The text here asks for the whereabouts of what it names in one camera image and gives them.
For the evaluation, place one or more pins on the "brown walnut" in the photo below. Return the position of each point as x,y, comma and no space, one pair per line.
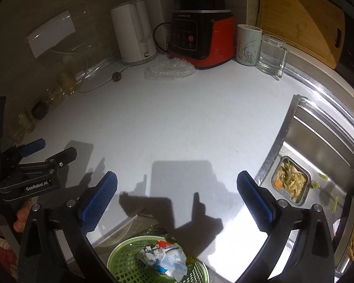
116,76

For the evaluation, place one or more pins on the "amber glass at edge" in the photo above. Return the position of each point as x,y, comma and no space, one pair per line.
26,122

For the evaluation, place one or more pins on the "white floral ceramic cup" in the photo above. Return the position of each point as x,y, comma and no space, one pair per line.
248,43

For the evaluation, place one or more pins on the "green plastic trash basket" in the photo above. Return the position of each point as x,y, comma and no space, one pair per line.
125,266

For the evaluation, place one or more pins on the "clear glass mug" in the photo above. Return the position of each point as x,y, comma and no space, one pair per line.
273,56

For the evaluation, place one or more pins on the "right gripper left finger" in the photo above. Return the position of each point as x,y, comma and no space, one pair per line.
95,201

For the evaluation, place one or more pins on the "left hand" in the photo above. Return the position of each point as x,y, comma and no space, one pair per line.
22,215

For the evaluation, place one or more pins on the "small dark round cup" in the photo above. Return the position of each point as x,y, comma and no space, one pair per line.
39,110

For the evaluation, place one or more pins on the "stainless steel sink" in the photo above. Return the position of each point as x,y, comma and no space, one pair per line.
324,152

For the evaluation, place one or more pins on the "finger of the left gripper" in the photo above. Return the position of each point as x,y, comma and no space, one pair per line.
64,157
26,150

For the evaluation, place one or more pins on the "white paper towel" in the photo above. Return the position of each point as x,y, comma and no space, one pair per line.
151,256

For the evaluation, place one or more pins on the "blue white dish cloth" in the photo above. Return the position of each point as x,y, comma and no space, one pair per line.
174,262

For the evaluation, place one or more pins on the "metal food scrap container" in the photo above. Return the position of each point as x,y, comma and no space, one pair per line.
291,181

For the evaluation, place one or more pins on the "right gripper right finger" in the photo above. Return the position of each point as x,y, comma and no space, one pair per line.
258,200

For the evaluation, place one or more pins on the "red black blender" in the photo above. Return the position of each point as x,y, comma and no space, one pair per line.
202,33

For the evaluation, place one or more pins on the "clear amber glass jar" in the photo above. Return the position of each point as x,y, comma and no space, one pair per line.
54,97

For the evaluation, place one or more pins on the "white electric kettle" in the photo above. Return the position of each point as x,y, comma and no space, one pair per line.
133,32

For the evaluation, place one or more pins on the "clear plastic bag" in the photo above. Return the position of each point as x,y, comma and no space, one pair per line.
169,69

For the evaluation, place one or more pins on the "bamboo cutting board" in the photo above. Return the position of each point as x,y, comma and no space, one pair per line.
316,27

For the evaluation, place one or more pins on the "amber ribbed glass cup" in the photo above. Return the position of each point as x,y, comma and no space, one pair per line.
67,82

